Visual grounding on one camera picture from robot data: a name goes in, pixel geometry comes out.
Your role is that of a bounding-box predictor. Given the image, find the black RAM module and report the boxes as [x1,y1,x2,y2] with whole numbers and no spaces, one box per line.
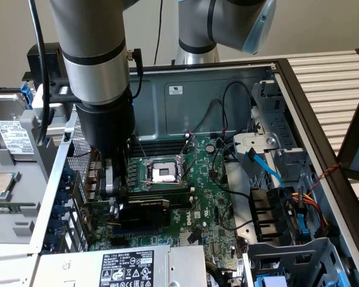
[128,193,193,210]

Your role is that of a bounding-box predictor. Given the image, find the red black twisted wire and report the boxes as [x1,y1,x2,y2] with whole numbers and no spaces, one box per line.
[306,163,343,195]

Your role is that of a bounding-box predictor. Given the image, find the dark framed panel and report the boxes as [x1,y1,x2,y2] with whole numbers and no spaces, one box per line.
[336,73,359,180]

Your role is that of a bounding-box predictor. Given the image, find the grey plastic parts rack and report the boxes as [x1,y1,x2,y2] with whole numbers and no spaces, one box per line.
[0,109,63,246]

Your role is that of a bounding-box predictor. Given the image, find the black RAM slot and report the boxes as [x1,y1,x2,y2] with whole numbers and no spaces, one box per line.
[127,187,196,200]
[128,145,188,158]
[129,138,189,151]

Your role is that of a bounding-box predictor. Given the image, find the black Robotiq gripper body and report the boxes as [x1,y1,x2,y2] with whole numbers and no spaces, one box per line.
[75,86,136,158]

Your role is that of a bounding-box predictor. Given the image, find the hard drive in blue caddy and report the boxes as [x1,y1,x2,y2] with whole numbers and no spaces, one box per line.
[0,82,44,141]

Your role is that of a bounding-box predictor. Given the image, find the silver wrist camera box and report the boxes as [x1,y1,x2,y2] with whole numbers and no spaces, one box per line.
[32,83,75,120]

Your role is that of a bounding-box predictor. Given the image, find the black plastic fan shroud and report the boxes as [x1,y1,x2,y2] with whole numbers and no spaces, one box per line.
[248,185,291,243]

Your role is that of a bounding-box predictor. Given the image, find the blue SATA wire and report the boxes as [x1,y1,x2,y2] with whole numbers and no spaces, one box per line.
[245,148,285,189]

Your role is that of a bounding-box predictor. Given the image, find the bare green RAM stick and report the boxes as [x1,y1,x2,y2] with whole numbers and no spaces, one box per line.
[0,202,36,213]

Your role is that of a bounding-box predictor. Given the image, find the CPU socket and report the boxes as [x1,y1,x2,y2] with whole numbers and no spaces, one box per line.
[139,155,189,192]

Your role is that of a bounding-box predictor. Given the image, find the yellow red power wire bundle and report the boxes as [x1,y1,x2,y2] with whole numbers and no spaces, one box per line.
[290,191,330,237]

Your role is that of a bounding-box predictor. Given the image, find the green Dell motherboard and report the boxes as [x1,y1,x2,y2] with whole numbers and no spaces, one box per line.
[80,136,249,270]

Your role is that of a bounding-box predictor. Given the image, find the thin wire locking lever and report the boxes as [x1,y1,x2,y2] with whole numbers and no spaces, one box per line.
[181,137,198,188]
[135,138,149,161]

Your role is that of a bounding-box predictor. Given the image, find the large steel drive cage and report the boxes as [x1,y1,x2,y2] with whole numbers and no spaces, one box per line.
[245,237,348,287]

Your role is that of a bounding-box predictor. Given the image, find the silver power supply unit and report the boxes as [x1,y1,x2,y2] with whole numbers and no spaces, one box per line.
[32,245,209,287]

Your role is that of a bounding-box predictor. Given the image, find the thick black camera cable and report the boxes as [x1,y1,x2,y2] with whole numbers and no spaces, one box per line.
[28,0,54,147]

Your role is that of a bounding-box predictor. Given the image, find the silver hard disk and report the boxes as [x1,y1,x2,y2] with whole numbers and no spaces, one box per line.
[0,92,38,162]

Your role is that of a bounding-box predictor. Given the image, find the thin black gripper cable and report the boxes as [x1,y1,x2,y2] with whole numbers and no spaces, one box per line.
[126,0,165,99]

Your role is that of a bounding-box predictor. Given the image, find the blue expansion slot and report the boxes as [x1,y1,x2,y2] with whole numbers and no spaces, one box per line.
[112,227,163,236]

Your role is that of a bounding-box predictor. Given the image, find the grey metal disk bay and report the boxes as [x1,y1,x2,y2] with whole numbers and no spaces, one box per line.
[233,80,314,192]

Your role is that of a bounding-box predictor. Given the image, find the open metal PC case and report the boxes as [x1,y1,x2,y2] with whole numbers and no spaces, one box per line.
[26,58,359,287]

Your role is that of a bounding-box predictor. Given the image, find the black plastic box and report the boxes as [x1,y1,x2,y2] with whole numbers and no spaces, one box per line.
[26,42,63,90]

